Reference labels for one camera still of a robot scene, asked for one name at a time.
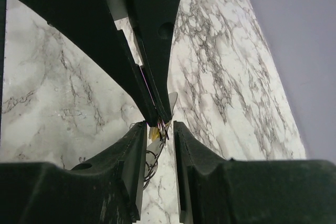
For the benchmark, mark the key with yellow tag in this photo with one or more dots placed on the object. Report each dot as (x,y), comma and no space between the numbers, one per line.
(154,133)

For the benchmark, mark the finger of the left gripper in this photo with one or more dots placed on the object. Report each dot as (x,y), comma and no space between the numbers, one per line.
(153,25)
(89,25)

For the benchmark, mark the metal keyring with keys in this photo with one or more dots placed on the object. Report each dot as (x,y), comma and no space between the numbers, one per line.
(154,151)

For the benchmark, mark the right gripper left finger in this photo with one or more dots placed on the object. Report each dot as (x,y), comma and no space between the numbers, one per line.
(107,188)

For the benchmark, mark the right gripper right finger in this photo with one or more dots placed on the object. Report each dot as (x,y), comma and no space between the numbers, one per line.
(212,189)

